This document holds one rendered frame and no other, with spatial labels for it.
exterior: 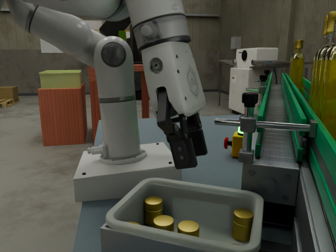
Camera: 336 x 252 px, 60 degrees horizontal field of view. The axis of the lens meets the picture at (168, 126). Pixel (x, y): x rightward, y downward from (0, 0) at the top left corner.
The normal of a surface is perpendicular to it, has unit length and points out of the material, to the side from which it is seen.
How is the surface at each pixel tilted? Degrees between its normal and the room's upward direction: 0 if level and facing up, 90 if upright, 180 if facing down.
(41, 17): 87
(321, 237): 0
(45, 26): 102
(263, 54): 90
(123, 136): 86
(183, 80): 74
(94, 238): 0
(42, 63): 90
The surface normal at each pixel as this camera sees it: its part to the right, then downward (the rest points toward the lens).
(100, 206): 0.00, -0.97
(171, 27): 0.33, 0.04
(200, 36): 0.19, 0.22
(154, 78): -0.47, 0.15
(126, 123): 0.51, 0.12
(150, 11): -0.22, 0.18
